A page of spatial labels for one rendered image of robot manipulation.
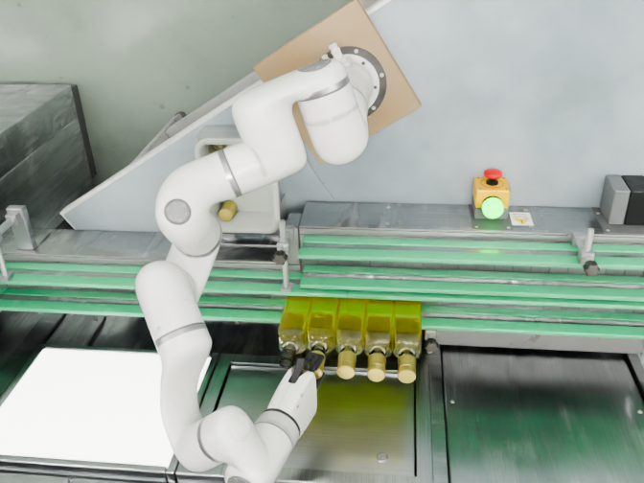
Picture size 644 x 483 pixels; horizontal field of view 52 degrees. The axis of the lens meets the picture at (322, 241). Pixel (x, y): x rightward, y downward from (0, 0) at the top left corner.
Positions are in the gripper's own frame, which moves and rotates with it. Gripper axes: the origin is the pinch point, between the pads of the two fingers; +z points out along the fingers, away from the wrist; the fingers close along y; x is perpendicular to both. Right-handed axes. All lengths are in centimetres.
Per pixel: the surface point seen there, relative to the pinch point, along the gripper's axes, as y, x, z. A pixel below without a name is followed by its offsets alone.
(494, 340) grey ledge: -14.3, -28.6, 38.4
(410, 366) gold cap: -0.1, -16.7, 7.1
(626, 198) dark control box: 21, -50, 49
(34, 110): 20, 111, 57
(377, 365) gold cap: -0.1, -10.7, 5.2
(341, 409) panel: -14.4, -3.3, 5.9
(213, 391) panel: -13.9, 23.6, 1.1
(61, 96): 19, 115, 73
